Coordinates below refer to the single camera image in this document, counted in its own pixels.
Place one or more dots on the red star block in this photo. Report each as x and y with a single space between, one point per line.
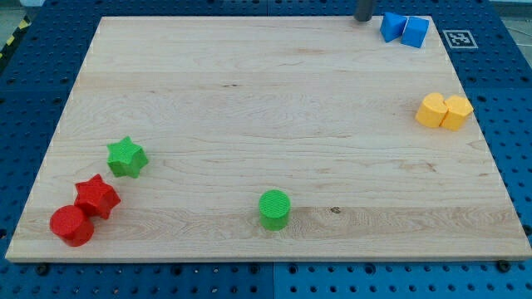
96 198

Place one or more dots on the red cylinder block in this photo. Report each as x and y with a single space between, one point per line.
71 225

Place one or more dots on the blue triangular block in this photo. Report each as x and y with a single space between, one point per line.
392 26

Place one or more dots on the white fiducial marker tag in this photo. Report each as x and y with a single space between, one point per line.
460 39

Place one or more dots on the blue cube block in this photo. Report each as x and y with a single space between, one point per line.
415 32

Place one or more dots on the yellow heart block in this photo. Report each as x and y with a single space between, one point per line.
432 110

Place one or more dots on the yellow hexagon block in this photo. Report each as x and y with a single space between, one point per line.
459 109

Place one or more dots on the wooden board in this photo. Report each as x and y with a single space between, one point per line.
227 108

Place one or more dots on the green cylinder block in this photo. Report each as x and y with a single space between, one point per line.
274 209

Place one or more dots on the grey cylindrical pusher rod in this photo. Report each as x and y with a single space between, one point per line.
364 10

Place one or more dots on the green star block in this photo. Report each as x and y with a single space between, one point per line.
125 158

